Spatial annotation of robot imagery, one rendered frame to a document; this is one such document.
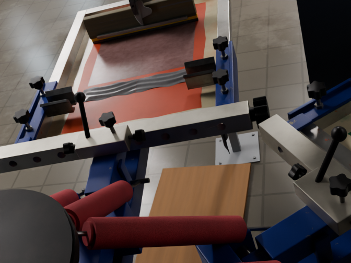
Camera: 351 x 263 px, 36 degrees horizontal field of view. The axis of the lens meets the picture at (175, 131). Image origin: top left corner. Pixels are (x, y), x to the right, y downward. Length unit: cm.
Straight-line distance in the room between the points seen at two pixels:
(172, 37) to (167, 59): 13
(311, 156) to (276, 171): 146
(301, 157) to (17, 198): 56
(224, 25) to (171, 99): 33
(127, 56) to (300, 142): 82
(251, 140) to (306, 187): 175
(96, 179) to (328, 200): 52
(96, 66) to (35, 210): 107
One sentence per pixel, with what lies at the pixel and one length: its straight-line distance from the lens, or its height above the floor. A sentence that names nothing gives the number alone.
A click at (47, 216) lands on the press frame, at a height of 132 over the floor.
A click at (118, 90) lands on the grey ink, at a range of 163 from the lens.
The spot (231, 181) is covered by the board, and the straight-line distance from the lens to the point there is 254.
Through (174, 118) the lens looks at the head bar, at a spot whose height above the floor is 104.
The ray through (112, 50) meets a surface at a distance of 186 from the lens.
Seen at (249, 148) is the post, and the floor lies 1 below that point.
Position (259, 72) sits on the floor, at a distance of 320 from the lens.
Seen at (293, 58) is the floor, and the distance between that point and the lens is 327.
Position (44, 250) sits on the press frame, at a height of 132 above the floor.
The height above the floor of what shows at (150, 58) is 95.
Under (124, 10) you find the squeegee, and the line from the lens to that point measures 186.
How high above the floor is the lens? 181
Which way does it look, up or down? 38 degrees down
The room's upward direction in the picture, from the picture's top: 21 degrees counter-clockwise
